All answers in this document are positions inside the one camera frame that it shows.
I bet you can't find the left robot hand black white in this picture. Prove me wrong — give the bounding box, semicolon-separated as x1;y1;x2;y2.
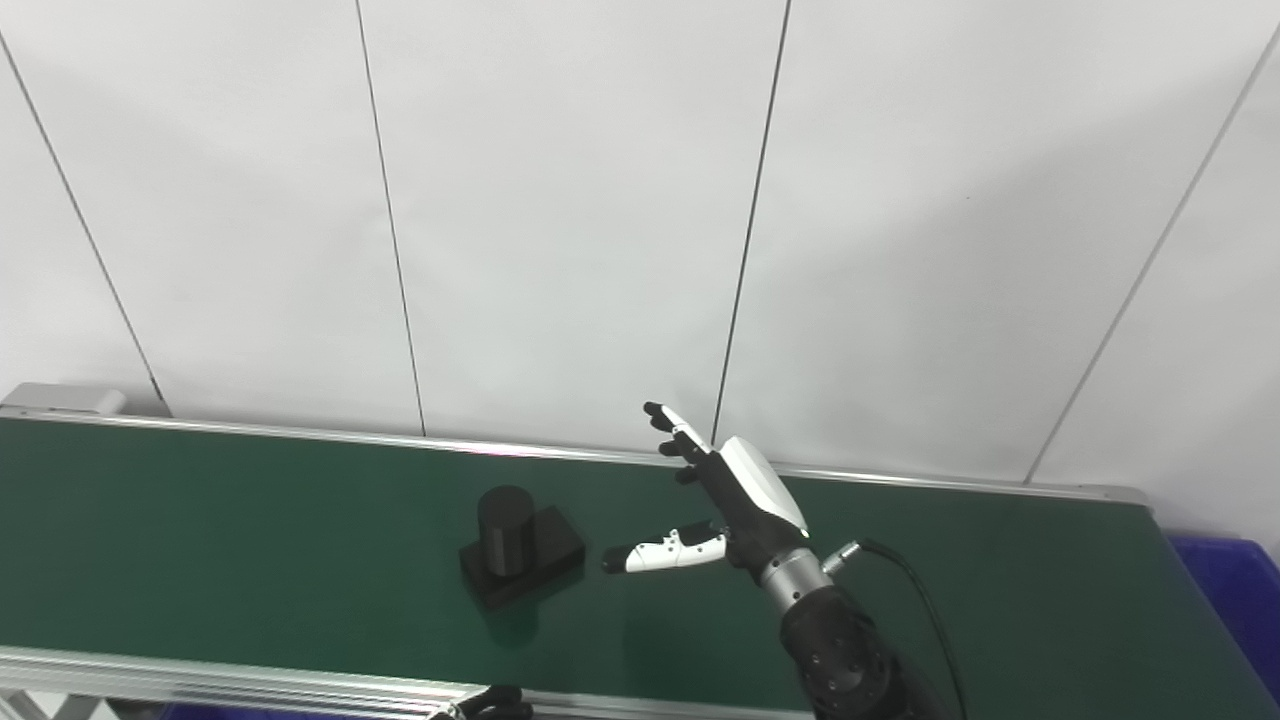
430;685;536;720

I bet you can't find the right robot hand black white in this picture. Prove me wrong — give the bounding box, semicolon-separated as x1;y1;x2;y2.
602;402;813;586

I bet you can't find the black block with cylinder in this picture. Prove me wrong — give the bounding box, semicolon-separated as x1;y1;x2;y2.
459;486;587;611

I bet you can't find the empty blue bin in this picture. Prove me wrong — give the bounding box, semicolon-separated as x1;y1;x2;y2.
1165;537;1280;691

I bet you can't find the grey conveyor end box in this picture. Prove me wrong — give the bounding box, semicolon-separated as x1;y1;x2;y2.
0;383;128;417

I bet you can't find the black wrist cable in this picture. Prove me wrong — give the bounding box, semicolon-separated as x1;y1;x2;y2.
825;538;971;720

